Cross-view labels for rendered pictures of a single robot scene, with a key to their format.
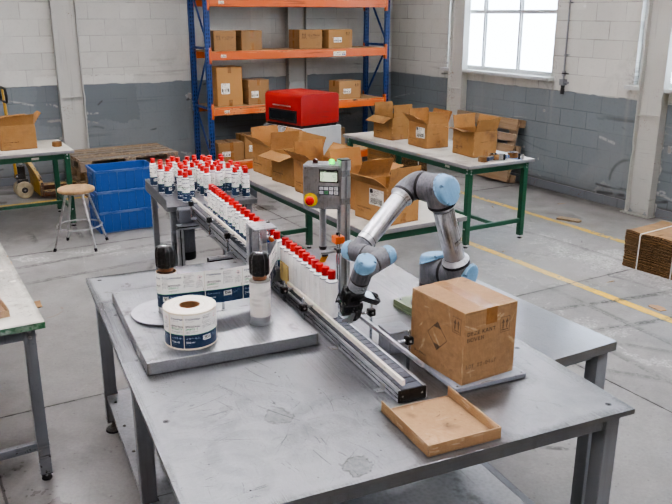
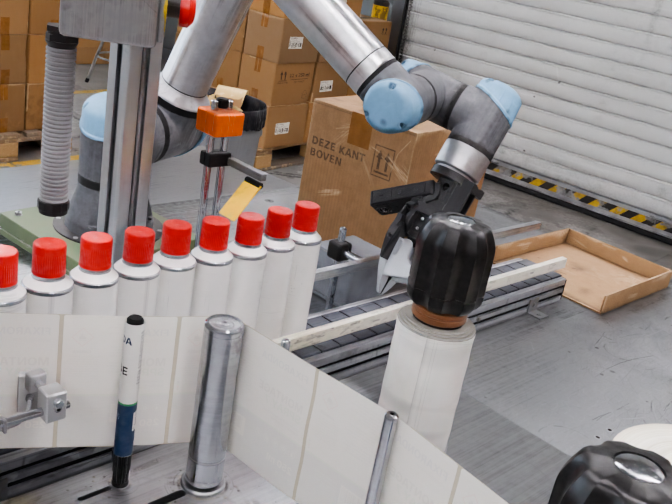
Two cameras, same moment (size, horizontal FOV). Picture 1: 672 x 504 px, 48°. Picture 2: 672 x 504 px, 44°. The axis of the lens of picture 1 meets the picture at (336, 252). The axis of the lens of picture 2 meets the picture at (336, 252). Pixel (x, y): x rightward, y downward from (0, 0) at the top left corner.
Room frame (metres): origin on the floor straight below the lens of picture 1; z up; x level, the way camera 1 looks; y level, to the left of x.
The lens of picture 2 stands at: (3.32, 1.00, 1.43)
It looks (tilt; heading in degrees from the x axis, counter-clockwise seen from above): 21 degrees down; 246
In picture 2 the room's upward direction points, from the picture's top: 10 degrees clockwise
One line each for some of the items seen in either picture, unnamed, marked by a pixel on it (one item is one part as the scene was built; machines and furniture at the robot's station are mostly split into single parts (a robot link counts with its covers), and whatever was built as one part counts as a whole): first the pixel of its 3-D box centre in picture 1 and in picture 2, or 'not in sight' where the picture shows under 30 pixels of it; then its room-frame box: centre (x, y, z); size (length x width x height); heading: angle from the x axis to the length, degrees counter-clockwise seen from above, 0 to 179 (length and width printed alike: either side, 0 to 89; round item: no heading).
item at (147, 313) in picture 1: (168, 311); not in sight; (2.98, 0.70, 0.89); 0.31 x 0.31 x 0.01
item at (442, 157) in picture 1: (428, 182); not in sight; (7.85, -0.97, 0.39); 2.20 x 0.80 x 0.78; 30
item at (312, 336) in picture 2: (336, 325); (377, 317); (2.79, 0.00, 0.91); 1.07 x 0.01 x 0.02; 24
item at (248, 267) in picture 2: (319, 286); (241, 290); (3.03, 0.07, 0.98); 0.05 x 0.05 x 0.20
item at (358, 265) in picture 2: (353, 310); (348, 267); (2.82, -0.07, 0.96); 1.07 x 0.01 x 0.01; 24
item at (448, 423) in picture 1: (439, 418); (583, 266); (2.16, -0.33, 0.85); 0.30 x 0.26 x 0.04; 24
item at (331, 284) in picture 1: (331, 293); (296, 274); (2.94, 0.02, 0.98); 0.05 x 0.05 x 0.20
